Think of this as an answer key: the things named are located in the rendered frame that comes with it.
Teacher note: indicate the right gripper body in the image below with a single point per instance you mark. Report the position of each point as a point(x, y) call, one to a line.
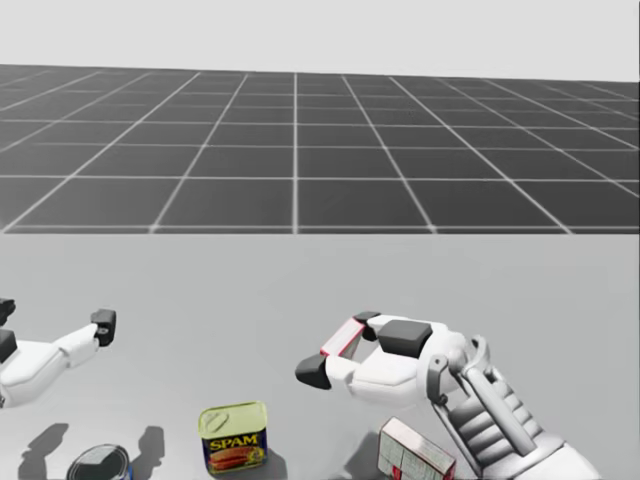
point(400, 375)

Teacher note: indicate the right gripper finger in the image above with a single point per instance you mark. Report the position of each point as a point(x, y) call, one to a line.
point(372, 318)
point(320, 371)

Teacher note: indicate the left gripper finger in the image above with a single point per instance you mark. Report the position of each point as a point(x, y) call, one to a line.
point(95, 332)
point(6, 310)

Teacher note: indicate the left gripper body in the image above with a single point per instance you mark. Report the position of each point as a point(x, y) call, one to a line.
point(30, 367)

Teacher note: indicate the small red and white carton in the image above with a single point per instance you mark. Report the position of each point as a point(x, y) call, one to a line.
point(342, 340)

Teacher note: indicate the large red and white carton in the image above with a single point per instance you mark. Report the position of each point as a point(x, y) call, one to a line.
point(415, 452)

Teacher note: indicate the green and blue rectangular can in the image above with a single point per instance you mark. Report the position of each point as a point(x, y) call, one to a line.
point(234, 440)

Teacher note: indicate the blue flat can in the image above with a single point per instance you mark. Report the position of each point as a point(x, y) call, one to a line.
point(100, 462)

